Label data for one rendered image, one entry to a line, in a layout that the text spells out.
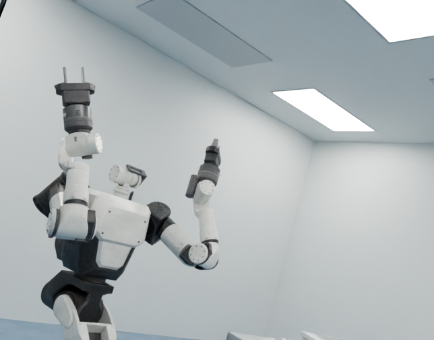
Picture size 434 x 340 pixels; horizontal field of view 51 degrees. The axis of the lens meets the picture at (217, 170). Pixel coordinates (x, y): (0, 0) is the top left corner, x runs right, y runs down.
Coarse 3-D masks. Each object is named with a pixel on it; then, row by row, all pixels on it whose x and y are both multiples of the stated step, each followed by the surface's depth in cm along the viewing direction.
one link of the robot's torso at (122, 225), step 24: (96, 192) 163; (120, 192) 171; (96, 216) 159; (120, 216) 164; (144, 216) 172; (72, 240) 165; (96, 240) 160; (120, 240) 165; (72, 264) 164; (96, 264) 161; (120, 264) 167
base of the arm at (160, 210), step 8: (152, 208) 184; (160, 208) 186; (168, 208) 189; (152, 216) 182; (160, 216) 182; (168, 216) 186; (152, 224) 182; (160, 224) 183; (152, 232) 183; (144, 240) 187; (152, 240) 185
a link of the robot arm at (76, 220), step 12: (72, 180) 135; (84, 180) 137; (72, 192) 133; (84, 192) 135; (72, 204) 131; (84, 204) 133; (60, 216) 131; (72, 216) 130; (84, 216) 132; (60, 228) 130; (72, 228) 131; (84, 228) 133
